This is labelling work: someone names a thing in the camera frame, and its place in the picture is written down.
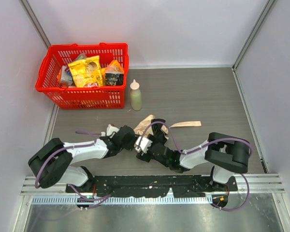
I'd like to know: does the cream folding umbrella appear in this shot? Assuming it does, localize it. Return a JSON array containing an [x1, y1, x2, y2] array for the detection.
[[133, 115, 202, 141]]

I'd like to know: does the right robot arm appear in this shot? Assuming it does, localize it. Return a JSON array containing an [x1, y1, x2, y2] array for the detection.
[[134, 132, 252, 184]]

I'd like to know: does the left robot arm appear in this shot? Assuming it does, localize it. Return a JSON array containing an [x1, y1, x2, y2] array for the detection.
[[28, 125, 138, 192]]

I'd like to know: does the clear plastic bottle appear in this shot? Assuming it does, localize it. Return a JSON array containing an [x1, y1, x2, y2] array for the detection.
[[130, 79, 142, 111]]

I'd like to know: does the black snack packet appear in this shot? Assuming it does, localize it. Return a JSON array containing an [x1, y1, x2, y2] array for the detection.
[[104, 72, 124, 86]]

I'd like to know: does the orange snack bag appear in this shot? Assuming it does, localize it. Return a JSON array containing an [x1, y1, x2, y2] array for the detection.
[[101, 60, 124, 75]]

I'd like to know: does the yellow snack bag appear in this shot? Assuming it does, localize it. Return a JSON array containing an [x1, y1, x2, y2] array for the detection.
[[68, 56, 105, 88]]

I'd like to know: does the red plastic shopping basket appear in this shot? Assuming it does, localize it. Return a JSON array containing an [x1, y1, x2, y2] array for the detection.
[[35, 43, 129, 109]]

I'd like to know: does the grey box in basket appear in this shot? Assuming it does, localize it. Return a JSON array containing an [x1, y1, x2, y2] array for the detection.
[[57, 65, 73, 86]]

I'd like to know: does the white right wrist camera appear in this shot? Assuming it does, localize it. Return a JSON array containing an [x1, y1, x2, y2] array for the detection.
[[134, 136, 152, 153]]

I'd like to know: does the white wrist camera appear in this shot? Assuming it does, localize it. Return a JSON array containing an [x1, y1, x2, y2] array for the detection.
[[106, 124, 119, 137], [134, 136, 152, 153]]

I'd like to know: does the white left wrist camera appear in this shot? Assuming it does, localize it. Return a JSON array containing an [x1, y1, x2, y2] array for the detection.
[[106, 124, 119, 137]]

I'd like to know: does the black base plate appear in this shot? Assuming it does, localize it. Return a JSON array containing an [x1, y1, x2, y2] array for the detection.
[[75, 175, 238, 198]]

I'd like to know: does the grey slotted cable duct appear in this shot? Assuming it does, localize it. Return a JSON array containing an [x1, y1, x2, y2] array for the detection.
[[31, 194, 212, 205]]

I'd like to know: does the right wall corner profile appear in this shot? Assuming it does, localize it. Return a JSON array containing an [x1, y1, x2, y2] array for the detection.
[[232, 0, 277, 72]]

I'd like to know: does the grey wall corner profile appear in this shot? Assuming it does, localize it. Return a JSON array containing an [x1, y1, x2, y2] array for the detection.
[[19, 0, 51, 48]]

